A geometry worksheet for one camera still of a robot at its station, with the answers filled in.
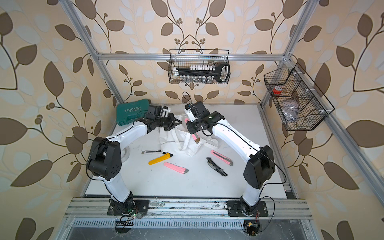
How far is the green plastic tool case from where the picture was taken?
1092 millimetres

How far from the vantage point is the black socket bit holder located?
823 millimetres

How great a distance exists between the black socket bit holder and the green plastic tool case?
1.52ft
